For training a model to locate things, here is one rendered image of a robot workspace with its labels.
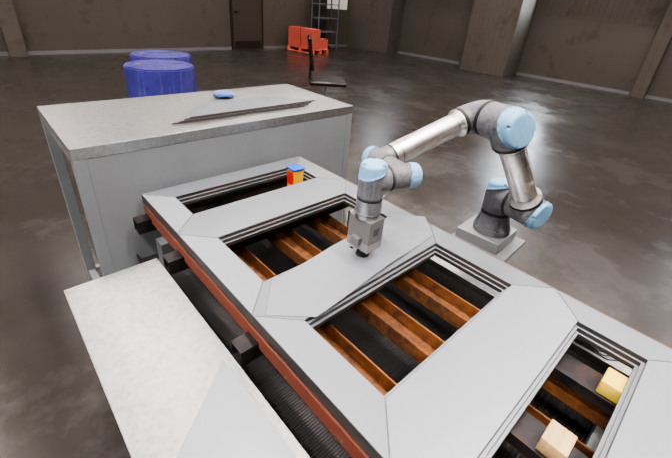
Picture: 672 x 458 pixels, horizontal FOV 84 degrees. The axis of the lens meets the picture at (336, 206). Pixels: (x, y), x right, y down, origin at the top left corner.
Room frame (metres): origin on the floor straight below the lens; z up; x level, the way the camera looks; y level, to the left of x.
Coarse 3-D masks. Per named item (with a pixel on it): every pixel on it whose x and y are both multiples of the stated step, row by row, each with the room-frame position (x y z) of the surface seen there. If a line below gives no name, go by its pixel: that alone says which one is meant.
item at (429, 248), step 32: (224, 192) 1.35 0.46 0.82; (256, 224) 1.09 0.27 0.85; (192, 256) 0.92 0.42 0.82; (416, 256) 0.99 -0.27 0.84; (448, 256) 1.02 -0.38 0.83; (224, 288) 0.77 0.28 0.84; (256, 320) 0.66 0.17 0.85; (320, 320) 0.70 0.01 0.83; (608, 352) 0.68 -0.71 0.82; (512, 416) 0.47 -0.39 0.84; (608, 448) 0.43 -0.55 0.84
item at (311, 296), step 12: (288, 276) 0.83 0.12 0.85; (300, 276) 0.83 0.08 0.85; (288, 288) 0.78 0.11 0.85; (300, 288) 0.78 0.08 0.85; (312, 288) 0.79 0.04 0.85; (300, 300) 0.74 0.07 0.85; (312, 300) 0.74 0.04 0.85; (324, 300) 0.74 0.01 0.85; (336, 300) 0.75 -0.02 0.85; (312, 312) 0.70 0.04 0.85
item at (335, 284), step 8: (304, 264) 0.89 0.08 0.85; (312, 264) 0.89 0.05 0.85; (320, 264) 0.89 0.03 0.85; (304, 272) 0.85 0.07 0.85; (312, 272) 0.85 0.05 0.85; (320, 272) 0.85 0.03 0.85; (328, 272) 0.86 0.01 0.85; (336, 272) 0.86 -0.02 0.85; (312, 280) 0.82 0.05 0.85; (320, 280) 0.82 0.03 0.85; (328, 280) 0.82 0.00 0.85; (336, 280) 0.83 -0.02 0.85; (344, 280) 0.83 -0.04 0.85; (328, 288) 0.79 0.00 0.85; (336, 288) 0.79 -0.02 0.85; (344, 288) 0.80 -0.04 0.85; (352, 288) 0.80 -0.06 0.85; (336, 296) 0.76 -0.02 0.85; (344, 296) 0.76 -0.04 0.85
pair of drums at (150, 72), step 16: (128, 64) 3.43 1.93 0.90; (144, 64) 3.49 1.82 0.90; (160, 64) 3.56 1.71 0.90; (176, 64) 3.63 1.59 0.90; (128, 80) 3.32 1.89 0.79; (144, 80) 3.26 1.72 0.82; (160, 80) 3.29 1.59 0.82; (176, 80) 3.36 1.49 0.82; (192, 80) 3.54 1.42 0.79; (128, 96) 3.41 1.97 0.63; (144, 96) 3.26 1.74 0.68
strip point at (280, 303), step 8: (272, 288) 0.77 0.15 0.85; (280, 288) 0.78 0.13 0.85; (272, 296) 0.74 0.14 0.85; (280, 296) 0.75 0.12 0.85; (288, 296) 0.75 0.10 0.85; (272, 304) 0.71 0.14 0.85; (280, 304) 0.72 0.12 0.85; (288, 304) 0.72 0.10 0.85; (296, 304) 0.72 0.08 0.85; (272, 312) 0.69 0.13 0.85; (280, 312) 0.69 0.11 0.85; (288, 312) 0.69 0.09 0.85; (296, 312) 0.69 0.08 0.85; (304, 312) 0.70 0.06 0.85
